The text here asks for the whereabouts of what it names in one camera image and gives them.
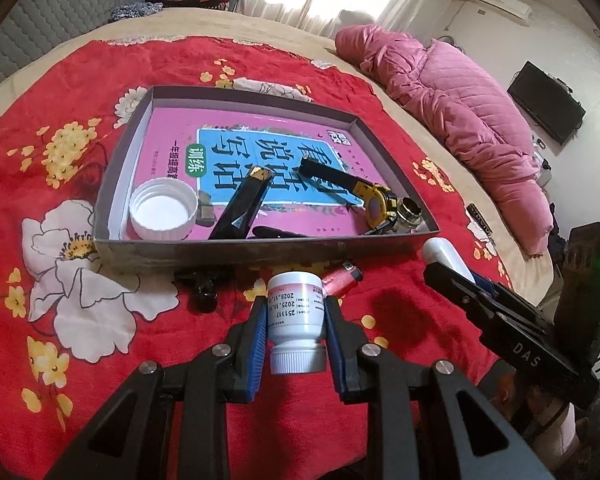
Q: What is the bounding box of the beige bed sheet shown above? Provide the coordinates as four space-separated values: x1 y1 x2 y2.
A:
0 9 554 304

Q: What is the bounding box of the black blanket label tag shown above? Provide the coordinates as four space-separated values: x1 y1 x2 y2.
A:
466 203 493 237

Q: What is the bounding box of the white medicine bottle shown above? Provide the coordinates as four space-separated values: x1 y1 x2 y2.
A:
266 271 326 375

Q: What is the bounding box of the black television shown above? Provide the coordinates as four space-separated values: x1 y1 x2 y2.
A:
507 61 586 145

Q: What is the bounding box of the grey cardboard box tray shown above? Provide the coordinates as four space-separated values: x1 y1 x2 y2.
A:
94 86 439 272

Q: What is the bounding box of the red lighter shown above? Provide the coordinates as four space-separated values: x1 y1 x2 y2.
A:
322 262 363 298

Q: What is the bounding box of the pink Chinese workbook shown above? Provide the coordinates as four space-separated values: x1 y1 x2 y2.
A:
124 105 406 241

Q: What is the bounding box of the white earbuds case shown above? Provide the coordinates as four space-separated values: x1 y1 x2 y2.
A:
422 237 476 285

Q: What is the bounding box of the person hand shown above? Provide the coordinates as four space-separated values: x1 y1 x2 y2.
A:
492 373 580 471

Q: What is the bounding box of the white air conditioner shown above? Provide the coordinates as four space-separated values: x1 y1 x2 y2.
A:
477 0 532 23

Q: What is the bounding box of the yellow black wrist watch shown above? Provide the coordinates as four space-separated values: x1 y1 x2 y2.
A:
298 157 399 234

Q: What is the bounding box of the red floral blanket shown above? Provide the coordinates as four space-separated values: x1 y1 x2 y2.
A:
0 37 510 479

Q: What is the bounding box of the pink quilted duvet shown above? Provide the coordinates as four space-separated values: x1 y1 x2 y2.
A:
335 25 553 257

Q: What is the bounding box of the blue patterned cloth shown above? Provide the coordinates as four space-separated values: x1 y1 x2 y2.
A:
109 2 163 23

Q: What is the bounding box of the white plastic jar lid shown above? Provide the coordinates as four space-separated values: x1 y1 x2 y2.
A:
129 177 199 242

